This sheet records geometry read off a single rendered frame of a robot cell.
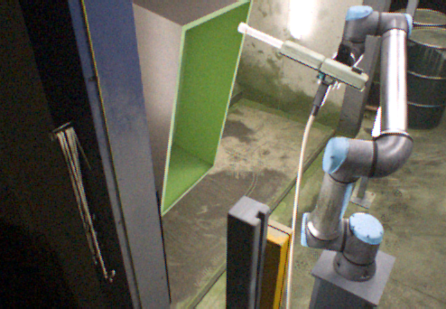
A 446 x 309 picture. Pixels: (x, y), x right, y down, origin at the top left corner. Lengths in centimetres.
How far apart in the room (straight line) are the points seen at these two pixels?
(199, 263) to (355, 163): 164
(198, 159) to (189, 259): 68
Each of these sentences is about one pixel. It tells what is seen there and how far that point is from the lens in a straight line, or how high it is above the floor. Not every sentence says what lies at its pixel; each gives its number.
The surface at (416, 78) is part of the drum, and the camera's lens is 420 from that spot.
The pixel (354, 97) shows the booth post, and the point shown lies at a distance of 388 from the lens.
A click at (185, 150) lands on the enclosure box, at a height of 51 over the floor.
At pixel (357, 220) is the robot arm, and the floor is 91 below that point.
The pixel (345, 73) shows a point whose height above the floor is 160.
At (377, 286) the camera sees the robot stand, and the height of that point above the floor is 64.
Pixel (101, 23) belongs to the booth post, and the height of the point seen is 185.
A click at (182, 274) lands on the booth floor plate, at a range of 266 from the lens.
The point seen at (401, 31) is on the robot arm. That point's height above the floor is 167.
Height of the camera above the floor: 214
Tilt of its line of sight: 36 degrees down
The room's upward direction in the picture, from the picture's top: 1 degrees clockwise
